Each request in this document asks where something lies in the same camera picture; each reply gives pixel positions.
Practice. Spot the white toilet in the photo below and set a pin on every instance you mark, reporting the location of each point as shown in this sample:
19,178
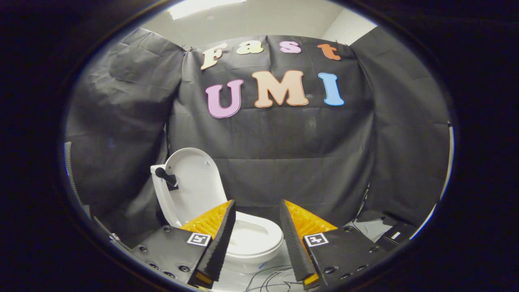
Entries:
253,239

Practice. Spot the black box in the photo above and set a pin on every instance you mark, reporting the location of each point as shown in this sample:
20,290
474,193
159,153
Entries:
399,234

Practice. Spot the white toilet lid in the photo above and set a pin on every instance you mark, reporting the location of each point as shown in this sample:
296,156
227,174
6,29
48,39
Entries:
194,182

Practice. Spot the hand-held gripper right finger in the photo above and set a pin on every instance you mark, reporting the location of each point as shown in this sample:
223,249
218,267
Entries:
294,247

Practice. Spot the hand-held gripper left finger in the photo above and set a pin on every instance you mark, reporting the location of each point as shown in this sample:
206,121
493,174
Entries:
221,243

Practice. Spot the black backdrop cloth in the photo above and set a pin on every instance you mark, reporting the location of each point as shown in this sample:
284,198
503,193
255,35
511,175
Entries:
284,142

